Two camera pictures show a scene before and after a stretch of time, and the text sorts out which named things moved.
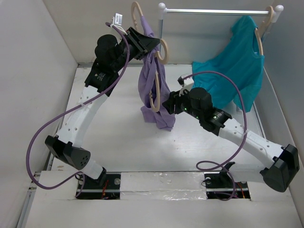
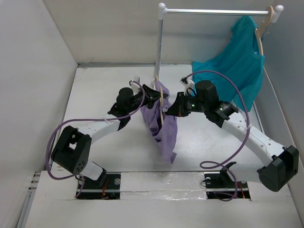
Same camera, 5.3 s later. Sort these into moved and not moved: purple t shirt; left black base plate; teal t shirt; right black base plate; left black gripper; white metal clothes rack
Moved: purple t shirt; left black gripper
Not moved: left black base plate; teal t shirt; right black base plate; white metal clothes rack
